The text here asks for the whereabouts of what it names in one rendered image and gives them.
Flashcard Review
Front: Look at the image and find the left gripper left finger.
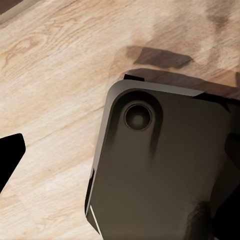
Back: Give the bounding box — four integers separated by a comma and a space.
0, 133, 26, 193

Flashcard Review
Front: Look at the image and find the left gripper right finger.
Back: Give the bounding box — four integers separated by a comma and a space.
224, 133, 240, 173

